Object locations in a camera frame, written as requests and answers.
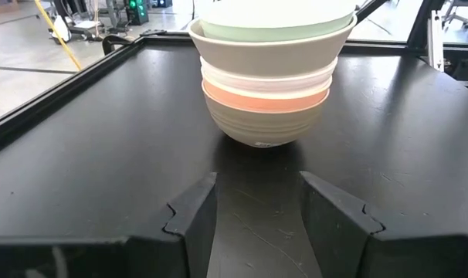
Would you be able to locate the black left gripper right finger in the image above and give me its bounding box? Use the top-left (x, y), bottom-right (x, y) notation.
top-left (299, 171), bottom-right (468, 278)

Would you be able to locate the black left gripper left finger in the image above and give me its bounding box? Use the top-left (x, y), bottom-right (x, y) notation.
top-left (0, 171), bottom-right (219, 278)

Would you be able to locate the small white ribbed bowl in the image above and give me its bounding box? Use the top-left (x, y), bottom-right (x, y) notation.
top-left (199, 56), bottom-right (339, 93)

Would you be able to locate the large beige smooth bowl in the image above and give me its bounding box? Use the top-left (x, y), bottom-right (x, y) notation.
top-left (186, 15), bottom-right (358, 78)

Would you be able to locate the green bowl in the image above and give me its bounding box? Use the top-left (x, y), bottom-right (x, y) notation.
top-left (199, 13), bottom-right (354, 43)

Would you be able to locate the taupe ribbed bowl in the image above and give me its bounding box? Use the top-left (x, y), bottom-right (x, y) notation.
top-left (202, 92), bottom-right (330, 149)

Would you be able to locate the white bag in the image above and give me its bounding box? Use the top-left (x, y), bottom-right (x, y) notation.
top-left (50, 15), bottom-right (72, 42)

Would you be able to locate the black computer with green lights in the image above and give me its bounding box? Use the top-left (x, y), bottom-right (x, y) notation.
top-left (124, 0), bottom-right (150, 26)

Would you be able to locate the office chair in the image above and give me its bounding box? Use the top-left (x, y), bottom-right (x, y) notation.
top-left (442, 0), bottom-right (468, 30)

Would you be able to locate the silver aluminium rail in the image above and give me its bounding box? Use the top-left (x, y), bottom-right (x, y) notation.
top-left (426, 10), bottom-right (446, 73)

